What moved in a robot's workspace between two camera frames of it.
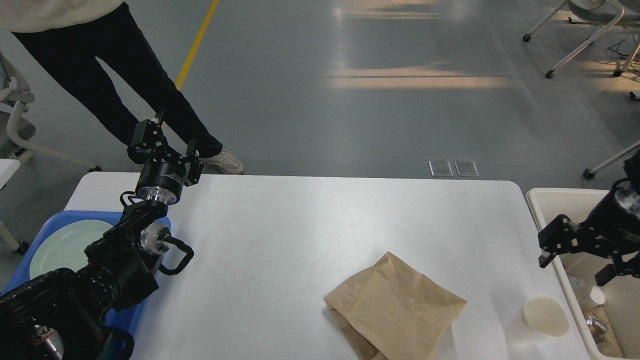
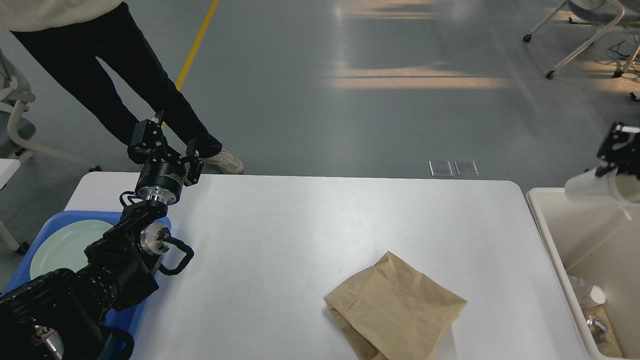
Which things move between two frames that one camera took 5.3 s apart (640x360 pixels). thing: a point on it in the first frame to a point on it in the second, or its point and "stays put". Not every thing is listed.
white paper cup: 545,315 to 611,190
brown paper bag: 391,312 stays put
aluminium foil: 582,288 stays put
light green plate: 64,247 stays put
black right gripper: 613,227 to 621,149
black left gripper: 161,179 stays put
